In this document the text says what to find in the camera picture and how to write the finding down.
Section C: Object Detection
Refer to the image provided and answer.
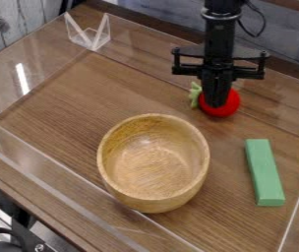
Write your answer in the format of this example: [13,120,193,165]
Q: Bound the red felt fruit green leaves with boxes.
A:
[187,82,241,117]

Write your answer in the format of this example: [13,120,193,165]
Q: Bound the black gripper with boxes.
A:
[172,9,269,107]

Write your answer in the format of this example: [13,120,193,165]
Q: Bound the green rectangular block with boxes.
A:
[246,139,286,207]

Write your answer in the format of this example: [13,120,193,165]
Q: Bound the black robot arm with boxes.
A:
[172,0,269,108]

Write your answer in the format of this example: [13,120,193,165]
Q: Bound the clear acrylic corner bracket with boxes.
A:
[64,13,112,51]

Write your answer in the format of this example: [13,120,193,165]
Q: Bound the black camera mount with cable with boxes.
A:
[0,220,57,252]

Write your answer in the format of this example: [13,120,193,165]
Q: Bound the wooden bowl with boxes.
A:
[98,113,210,214]

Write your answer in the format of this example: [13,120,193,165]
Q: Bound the clear acrylic tray walls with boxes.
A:
[0,19,299,252]

